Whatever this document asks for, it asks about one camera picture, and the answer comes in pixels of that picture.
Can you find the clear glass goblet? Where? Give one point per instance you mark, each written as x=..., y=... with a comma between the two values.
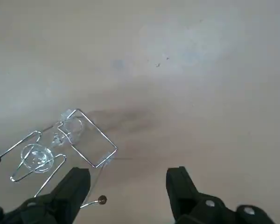
x=37, y=158

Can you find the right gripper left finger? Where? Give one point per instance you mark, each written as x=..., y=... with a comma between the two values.
x=60, y=200

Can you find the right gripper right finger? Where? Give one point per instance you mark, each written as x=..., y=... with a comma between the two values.
x=189, y=205

